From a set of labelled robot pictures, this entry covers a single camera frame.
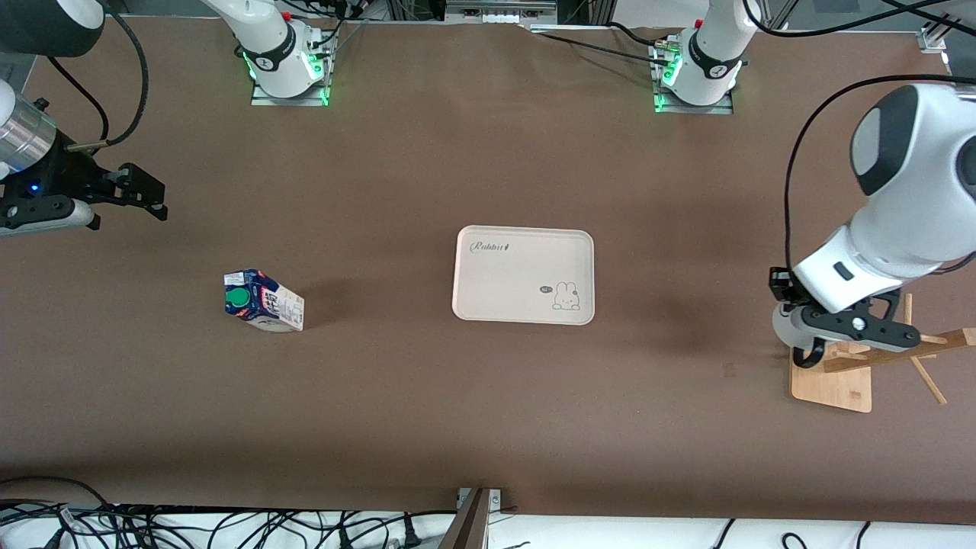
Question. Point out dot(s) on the beige rabbit print tray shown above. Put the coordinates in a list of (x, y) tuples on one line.
[(526, 267)]

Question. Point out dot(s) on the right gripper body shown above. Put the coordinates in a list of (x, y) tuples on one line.
[(55, 178)]

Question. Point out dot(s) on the wooden cup rack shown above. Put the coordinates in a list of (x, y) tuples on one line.
[(831, 389)]

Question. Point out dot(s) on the blue white milk carton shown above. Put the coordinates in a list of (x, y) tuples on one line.
[(274, 305)]

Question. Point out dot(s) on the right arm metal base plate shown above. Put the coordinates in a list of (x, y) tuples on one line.
[(290, 101)]

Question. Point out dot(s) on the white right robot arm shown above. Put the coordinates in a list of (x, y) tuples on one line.
[(271, 53)]

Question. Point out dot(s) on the grey metal post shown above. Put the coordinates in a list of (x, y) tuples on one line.
[(469, 526)]

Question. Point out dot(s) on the aluminium corner profile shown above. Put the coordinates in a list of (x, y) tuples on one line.
[(934, 36)]

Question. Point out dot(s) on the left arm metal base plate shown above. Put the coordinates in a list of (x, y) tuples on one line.
[(694, 108)]

